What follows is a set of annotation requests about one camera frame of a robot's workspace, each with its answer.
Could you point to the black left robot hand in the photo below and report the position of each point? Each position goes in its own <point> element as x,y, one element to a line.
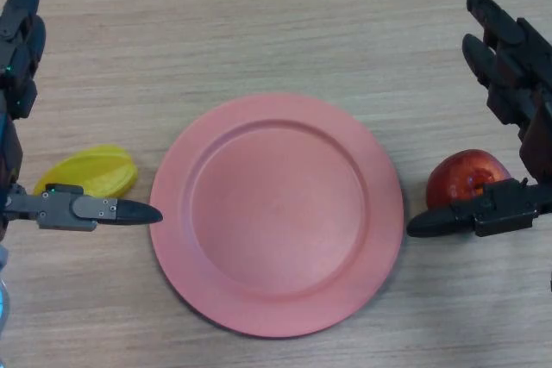
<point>56,210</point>

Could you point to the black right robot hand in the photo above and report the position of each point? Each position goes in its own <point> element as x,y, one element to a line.
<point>535,96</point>

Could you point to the yellow starfruit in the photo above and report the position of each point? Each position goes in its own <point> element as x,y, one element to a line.
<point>99,165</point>

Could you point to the pink round plate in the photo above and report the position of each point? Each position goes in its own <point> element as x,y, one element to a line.
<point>276,213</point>

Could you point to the red apple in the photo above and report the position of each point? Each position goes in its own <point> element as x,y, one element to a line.
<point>455,172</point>

